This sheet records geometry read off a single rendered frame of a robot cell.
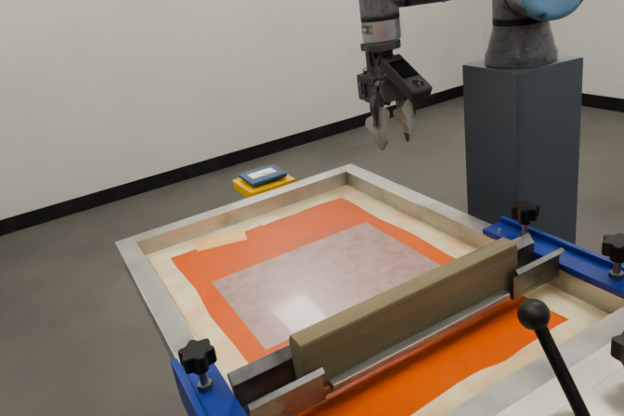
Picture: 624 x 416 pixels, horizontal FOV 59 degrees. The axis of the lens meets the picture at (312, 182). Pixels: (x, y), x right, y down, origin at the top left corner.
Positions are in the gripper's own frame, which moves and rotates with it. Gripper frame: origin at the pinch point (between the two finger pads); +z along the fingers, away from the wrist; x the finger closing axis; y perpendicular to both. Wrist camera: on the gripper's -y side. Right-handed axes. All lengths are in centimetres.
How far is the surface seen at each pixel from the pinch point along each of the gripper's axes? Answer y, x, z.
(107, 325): 161, 61, 110
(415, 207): -7.1, 1.9, 12.3
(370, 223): -2.2, 9.8, 14.8
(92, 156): 330, 33, 72
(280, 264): -4.1, 31.6, 14.8
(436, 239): -16.5, 4.7, 14.8
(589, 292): -46.1, 1.9, 12.8
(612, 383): -65, 25, 3
